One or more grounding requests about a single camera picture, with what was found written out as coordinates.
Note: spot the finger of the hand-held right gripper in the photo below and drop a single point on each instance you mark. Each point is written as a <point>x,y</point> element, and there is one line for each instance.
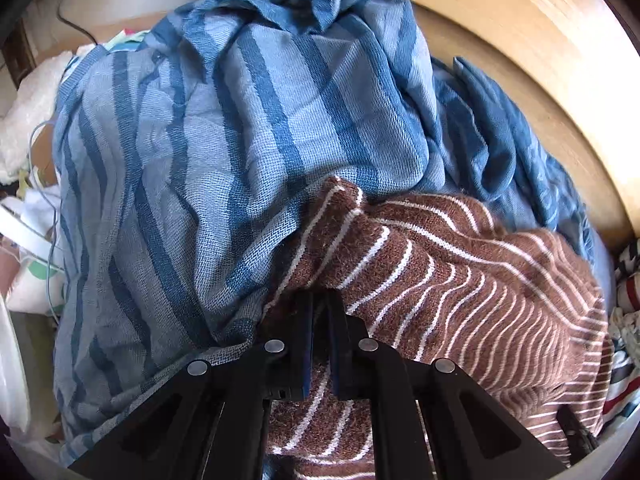
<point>575,435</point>

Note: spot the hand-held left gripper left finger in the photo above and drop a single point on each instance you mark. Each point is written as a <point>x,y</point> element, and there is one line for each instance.
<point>300,355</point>

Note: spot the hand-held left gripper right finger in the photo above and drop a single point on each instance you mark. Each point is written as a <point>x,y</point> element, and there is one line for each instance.
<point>345,360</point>

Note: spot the brown striped sweater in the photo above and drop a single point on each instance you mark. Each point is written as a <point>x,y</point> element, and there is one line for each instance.
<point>475,280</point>

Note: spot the red blue striped quilt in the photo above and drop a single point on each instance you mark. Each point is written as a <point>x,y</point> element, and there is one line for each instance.
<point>627,300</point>

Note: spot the blue striped blanket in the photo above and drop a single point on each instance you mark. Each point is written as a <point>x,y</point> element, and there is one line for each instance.
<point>200,160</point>

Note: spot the light patterned cloth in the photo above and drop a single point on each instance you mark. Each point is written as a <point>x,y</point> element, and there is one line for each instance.
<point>35,285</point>

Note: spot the white plastic band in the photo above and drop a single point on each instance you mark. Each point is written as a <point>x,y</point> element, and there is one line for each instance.
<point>25,230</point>

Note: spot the white fluffy cloth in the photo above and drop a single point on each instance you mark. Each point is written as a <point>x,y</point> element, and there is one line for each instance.
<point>30,105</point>

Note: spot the wooden headboard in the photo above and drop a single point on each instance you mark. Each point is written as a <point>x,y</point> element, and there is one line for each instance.
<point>525,35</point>

